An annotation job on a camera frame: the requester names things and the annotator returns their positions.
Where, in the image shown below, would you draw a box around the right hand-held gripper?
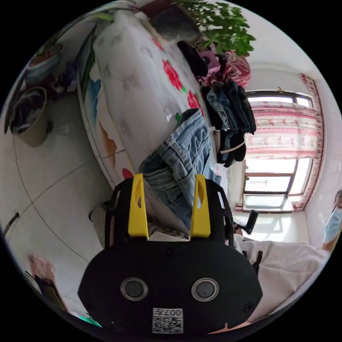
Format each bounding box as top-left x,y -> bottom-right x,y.
242,250 -> 264,276

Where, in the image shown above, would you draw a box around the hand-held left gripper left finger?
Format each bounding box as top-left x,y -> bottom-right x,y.
128,173 -> 150,240

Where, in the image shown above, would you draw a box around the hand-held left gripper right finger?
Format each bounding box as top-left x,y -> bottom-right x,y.
190,174 -> 212,239

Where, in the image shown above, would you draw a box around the light blue jeans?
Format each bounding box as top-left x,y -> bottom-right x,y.
138,108 -> 223,231

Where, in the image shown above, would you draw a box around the person's body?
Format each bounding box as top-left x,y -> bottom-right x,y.
234,189 -> 342,324

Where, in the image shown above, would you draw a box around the window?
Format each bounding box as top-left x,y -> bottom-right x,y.
242,90 -> 316,213

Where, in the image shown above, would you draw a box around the pile of clothes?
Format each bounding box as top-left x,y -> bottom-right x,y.
205,80 -> 258,168

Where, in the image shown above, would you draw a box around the pink patterned curtain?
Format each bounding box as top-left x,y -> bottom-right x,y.
244,72 -> 326,209

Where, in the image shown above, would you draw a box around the bed with floral sheet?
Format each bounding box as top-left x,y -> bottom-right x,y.
77,6 -> 233,241

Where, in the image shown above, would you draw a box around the round beige bin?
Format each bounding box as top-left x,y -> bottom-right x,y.
4,86 -> 50,148

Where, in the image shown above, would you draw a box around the red patterned rolled blanket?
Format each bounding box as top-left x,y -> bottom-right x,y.
208,50 -> 252,90

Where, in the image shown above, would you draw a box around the black garment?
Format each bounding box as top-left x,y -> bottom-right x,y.
177,40 -> 209,77

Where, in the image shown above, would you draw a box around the potted plant with long leaves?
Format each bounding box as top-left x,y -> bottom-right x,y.
26,6 -> 116,93

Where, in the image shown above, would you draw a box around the green leafy plant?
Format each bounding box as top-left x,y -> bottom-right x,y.
173,0 -> 257,57

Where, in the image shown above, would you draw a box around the grey pillow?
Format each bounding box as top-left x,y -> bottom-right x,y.
154,5 -> 202,43

